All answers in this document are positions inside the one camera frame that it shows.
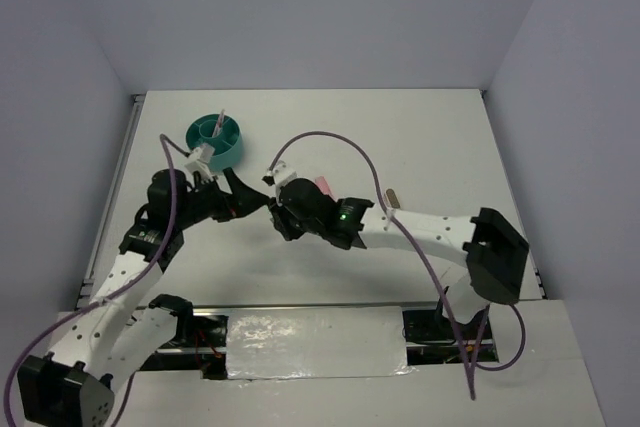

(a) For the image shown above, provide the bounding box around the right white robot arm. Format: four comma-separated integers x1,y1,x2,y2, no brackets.
263,174,529,338

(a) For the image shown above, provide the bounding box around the teal round divided organizer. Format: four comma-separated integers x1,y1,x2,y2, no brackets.
185,114,244,172

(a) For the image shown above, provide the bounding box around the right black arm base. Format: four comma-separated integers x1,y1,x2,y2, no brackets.
402,309,498,366

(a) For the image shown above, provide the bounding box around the aluminium rail left edge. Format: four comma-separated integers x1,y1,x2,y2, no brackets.
74,92,146,310

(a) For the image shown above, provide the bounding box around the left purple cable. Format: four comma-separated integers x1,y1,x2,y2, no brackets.
2,134,201,427

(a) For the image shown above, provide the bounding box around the brown-top white eraser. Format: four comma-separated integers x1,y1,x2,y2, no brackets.
384,188,401,209

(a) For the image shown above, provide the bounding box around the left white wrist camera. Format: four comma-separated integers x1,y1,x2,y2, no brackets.
185,143,216,181

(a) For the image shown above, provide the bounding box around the silver foil sheet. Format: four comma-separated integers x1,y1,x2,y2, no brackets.
226,307,410,380

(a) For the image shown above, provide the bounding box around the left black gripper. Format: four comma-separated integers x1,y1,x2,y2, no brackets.
174,167,269,229

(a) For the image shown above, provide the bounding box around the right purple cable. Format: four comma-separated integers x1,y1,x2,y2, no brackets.
268,130,526,401

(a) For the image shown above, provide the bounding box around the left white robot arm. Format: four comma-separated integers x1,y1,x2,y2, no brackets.
17,168,269,426

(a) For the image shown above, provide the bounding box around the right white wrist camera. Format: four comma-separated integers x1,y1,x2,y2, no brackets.
262,160,297,195

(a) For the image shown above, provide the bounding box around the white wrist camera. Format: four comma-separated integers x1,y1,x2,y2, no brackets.
262,160,297,195
185,143,216,181

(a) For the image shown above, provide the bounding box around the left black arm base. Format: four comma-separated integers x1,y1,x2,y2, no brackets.
139,315,228,380

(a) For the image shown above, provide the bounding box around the purple cable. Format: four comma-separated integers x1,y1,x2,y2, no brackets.
268,130,526,401
2,134,201,427

